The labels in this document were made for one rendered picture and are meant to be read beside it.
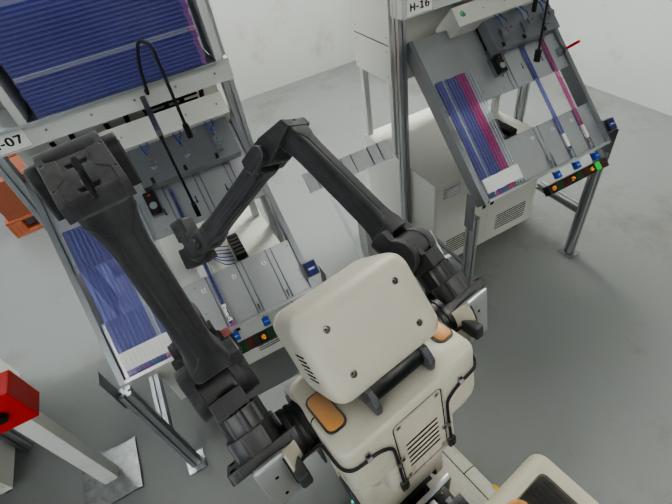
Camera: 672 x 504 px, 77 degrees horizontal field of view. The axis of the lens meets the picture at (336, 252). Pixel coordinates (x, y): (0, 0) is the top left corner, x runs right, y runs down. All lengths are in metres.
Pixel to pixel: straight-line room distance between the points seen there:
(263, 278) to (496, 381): 1.18
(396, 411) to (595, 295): 1.96
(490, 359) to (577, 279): 0.70
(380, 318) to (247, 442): 0.27
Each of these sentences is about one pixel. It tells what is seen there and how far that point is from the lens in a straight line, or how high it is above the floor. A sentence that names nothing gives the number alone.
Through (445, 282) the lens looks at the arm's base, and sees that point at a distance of 0.80.
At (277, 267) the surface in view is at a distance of 1.50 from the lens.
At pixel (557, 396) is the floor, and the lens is 2.14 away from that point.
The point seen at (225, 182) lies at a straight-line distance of 1.55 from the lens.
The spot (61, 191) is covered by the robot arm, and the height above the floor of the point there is 1.61.
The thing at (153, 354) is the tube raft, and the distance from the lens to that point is 1.51.
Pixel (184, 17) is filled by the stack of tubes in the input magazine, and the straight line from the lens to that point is 1.47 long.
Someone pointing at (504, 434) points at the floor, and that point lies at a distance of 2.02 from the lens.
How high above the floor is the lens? 1.84
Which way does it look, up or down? 44 degrees down
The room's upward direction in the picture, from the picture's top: 12 degrees counter-clockwise
